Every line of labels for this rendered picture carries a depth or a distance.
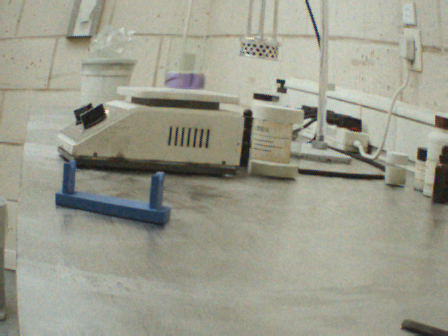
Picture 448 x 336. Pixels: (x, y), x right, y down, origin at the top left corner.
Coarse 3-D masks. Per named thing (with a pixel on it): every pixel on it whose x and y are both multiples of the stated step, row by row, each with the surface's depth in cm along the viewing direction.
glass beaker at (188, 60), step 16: (192, 32) 116; (208, 32) 115; (176, 48) 111; (192, 48) 111; (208, 48) 112; (176, 64) 111; (192, 64) 111; (208, 64) 113; (176, 80) 112; (192, 80) 112
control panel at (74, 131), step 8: (104, 104) 118; (112, 112) 110; (120, 112) 108; (104, 120) 108; (64, 128) 116; (72, 128) 113; (80, 128) 111; (88, 128) 108; (72, 136) 108; (80, 136) 106
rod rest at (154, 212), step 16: (64, 176) 77; (160, 176) 78; (64, 192) 78; (80, 192) 80; (160, 192) 78; (80, 208) 77; (96, 208) 77; (112, 208) 77; (128, 208) 76; (144, 208) 77; (160, 208) 78
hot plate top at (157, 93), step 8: (120, 88) 116; (128, 88) 113; (136, 88) 113; (144, 88) 116; (152, 88) 116; (160, 88) 120; (136, 96) 109; (144, 96) 108; (152, 96) 108; (160, 96) 109; (168, 96) 109; (176, 96) 109; (184, 96) 110; (192, 96) 110; (200, 96) 110; (208, 96) 111; (216, 96) 111; (224, 96) 111; (232, 96) 112
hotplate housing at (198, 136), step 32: (96, 128) 106; (128, 128) 107; (160, 128) 109; (192, 128) 110; (224, 128) 111; (96, 160) 107; (128, 160) 108; (160, 160) 109; (192, 160) 110; (224, 160) 112
